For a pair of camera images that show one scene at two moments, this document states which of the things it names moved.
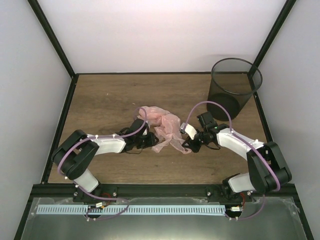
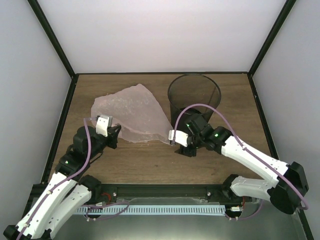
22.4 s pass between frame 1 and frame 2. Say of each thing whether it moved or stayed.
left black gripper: moved
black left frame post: stayed
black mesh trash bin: moved
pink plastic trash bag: moved
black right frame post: stayed
